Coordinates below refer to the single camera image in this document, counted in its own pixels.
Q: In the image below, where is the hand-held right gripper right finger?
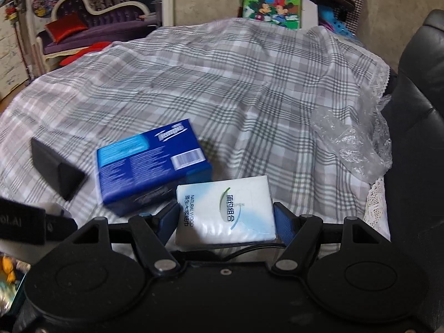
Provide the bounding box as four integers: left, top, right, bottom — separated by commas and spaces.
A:
271, 202, 385, 275

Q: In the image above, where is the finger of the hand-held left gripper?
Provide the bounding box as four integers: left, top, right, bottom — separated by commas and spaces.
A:
45, 214, 78, 243

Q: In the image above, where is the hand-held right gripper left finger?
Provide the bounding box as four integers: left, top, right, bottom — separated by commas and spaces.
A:
74, 201, 183, 275

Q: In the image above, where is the yellow orange item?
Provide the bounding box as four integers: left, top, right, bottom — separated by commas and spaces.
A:
1, 255, 16, 283

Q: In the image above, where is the white tissue pack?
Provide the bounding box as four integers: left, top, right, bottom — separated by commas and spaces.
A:
174, 175, 278, 250

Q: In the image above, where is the blue tissue pack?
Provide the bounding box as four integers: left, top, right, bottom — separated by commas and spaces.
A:
95, 118, 213, 217

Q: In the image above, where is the black rectangular box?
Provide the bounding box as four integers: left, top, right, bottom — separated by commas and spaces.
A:
31, 137, 87, 202

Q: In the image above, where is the white lace cloth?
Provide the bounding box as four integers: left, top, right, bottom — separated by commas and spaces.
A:
361, 59, 392, 240

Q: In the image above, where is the clear plastic bag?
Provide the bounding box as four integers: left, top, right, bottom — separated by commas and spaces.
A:
310, 94, 392, 183

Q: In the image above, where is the black leather chair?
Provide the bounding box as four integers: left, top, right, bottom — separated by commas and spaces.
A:
380, 9, 444, 333

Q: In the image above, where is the red cloth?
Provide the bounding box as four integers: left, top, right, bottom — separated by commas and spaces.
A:
60, 41, 113, 67

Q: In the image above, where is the purple sofa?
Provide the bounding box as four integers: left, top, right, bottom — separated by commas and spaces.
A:
36, 0, 160, 65

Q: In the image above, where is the red cushion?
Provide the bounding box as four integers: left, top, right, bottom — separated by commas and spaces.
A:
44, 13, 89, 44

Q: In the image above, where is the blue plastic basket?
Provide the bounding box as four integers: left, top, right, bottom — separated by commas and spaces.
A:
317, 5, 356, 39

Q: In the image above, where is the cartoon picture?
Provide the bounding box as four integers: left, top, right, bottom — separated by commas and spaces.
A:
242, 0, 302, 30

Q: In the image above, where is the houndstooth patterned board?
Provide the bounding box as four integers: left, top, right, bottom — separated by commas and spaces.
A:
302, 0, 365, 32

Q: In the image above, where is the round colourful wall decoration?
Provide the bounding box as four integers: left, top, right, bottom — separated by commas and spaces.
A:
33, 0, 56, 18

